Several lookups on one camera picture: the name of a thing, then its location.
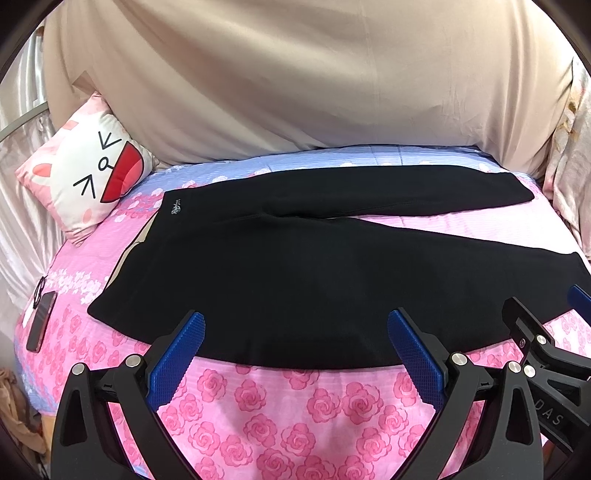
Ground silver satin curtain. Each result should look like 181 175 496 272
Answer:
0 27 66 342

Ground cartoon face pillow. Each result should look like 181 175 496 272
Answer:
15 92 155 245

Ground brown crumpled cloth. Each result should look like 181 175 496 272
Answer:
0 368 47 466

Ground black pants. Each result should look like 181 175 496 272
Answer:
88 166 590 370

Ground beige quilt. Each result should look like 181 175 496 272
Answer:
43 1 574 174

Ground cream floral blanket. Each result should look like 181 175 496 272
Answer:
543 58 591 256

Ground pink rose bedsheet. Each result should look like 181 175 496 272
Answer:
12 144 591 480

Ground black smartphone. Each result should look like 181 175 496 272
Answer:
26 291 58 353

